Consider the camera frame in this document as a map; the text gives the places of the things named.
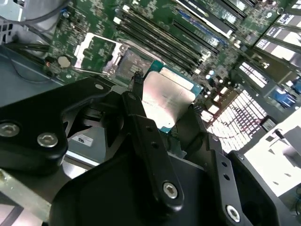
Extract silver CPU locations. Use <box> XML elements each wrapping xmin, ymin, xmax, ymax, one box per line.
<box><xmin>140</xmin><ymin>59</ymin><xmax>204</xmax><ymax>135</ymax></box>

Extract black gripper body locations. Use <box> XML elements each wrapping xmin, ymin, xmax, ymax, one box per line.
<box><xmin>50</xmin><ymin>150</ymin><xmax>221</xmax><ymax>226</ymax></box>

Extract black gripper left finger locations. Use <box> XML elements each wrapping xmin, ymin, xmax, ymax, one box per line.
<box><xmin>0</xmin><ymin>70</ymin><xmax>186</xmax><ymax>210</ymax></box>

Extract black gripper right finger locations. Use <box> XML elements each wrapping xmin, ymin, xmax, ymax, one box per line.
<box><xmin>175</xmin><ymin>103</ymin><xmax>301</xmax><ymax>226</ymax></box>

